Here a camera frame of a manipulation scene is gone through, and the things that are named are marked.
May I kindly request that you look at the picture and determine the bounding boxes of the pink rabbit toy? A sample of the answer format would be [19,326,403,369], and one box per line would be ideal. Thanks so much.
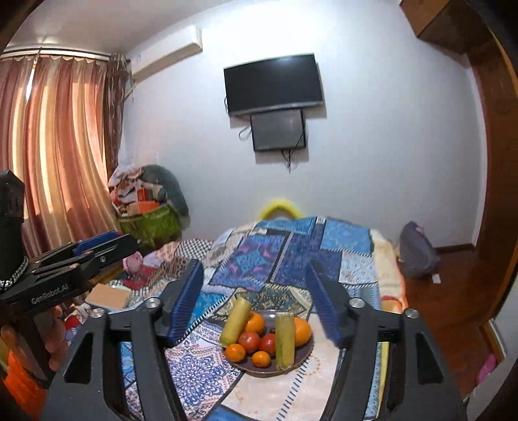
[123,251,145,278]

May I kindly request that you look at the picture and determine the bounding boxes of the brown patterned curtain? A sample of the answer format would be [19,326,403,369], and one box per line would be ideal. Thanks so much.
[103,52,134,179]

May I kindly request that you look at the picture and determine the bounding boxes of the small black wall monitor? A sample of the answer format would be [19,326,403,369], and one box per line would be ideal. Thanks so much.
[250,108,306,152]

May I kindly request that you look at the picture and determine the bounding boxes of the large orange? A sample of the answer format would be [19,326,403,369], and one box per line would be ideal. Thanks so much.
[293,317,313,347]
[243,312,266,336]

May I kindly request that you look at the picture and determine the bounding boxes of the white air conditioner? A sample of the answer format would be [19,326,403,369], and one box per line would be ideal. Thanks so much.
[129,26,203,79]

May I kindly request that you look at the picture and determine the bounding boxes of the patchwork blanket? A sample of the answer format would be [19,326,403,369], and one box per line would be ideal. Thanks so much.
[65,216,407,421]

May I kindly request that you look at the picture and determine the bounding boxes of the grey plush pillow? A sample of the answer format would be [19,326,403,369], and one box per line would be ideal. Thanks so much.
[141,165,190,217]

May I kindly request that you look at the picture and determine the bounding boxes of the green storage box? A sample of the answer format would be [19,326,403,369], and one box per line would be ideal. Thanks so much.
[117,204,183,248]

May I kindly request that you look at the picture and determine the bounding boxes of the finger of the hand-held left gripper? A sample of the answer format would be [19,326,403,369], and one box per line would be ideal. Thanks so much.
[28,230,124,268]
[30,234,139,286]

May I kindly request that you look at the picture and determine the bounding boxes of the pile of clutter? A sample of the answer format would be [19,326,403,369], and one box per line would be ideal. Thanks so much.
[108,164,163,215]

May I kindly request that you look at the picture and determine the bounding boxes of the pink object on floor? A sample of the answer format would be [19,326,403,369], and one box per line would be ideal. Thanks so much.
[477,353,497,385]

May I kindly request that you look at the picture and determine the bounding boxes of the orange curtain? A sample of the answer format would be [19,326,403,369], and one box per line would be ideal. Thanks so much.
[0,52,118,260]

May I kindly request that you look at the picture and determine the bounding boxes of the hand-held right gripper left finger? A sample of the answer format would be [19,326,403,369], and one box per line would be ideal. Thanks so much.
[40,259,205,421]

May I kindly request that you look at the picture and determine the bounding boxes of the yellow hoop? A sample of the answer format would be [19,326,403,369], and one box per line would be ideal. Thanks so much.
[259,198,303,221]

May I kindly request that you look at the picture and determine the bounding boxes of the purple plate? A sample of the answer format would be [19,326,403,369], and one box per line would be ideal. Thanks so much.
[224,310,314,378]

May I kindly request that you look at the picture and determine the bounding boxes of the person's left forearm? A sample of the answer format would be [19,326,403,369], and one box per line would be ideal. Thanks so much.
[0,350,47,419]

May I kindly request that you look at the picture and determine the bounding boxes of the grey backpack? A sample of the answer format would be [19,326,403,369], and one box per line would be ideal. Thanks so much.
[399,221,440,279]

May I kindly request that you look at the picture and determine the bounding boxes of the person's left hand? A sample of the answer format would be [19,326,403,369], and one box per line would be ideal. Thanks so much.
[0,303,70,367]

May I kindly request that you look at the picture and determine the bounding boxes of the black wall television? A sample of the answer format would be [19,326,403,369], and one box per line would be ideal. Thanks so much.
[224,53,325,118]

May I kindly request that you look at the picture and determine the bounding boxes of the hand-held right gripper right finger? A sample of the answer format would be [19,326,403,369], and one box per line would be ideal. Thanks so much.
[304,259,468,421]

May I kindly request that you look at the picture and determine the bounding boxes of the black monitor cables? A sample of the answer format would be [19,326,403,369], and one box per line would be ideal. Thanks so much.
[283,148,300,174]

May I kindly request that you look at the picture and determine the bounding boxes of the yellow sugarcane piece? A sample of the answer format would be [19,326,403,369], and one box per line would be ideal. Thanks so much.
[275,313,296,370]
[220,297,252,347]

